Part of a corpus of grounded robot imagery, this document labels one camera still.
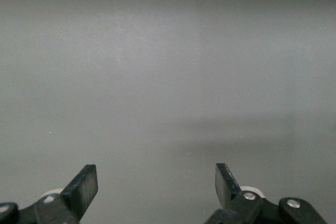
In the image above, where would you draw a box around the dark grey table mat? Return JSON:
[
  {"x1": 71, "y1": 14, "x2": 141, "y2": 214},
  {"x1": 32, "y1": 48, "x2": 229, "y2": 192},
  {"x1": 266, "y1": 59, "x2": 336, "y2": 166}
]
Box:
[{"x1": 0, "y1": 0, "x2": 336, "y2": 224}]

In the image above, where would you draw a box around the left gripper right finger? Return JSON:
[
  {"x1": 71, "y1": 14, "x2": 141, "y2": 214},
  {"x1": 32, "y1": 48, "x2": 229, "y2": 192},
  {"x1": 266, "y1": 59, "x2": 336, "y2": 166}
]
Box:
[{"x1": 204, "y1": 163, "x2": 329, "y2": 224}]

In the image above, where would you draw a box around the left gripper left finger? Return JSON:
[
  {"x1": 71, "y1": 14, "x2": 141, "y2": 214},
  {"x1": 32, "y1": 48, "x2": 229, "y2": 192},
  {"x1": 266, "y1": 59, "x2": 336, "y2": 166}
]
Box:
[{"x1": 0, "y1": 164, "x2": 99, "y2": 224}]

